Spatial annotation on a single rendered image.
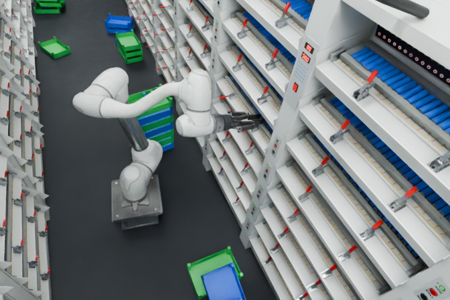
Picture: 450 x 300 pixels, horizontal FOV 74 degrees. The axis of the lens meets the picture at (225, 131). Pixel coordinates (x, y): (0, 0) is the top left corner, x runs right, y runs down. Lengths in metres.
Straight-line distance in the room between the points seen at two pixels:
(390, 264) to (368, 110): 0.49
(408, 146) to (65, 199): 2.20
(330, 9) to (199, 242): 1.70
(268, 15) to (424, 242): 0.92
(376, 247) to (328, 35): 0.68
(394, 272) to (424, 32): 0.70
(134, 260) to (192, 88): 1.31
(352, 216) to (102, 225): 1.69
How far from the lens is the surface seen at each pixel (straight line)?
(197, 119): 1.25
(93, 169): 2.59
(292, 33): 1.17
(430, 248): 0.97
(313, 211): 1.32
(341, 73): 1.01
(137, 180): 1.87
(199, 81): 1.22
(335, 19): 0.97
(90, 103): 1.54
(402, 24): 0.82
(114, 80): 1.63
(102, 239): 2.27
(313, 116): 1.12
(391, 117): 0.92
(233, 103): 1.67
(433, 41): 0.78
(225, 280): 2.03
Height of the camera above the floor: 2.01
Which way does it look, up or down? 46 degrees down
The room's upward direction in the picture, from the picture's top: 8 degrees clockwise
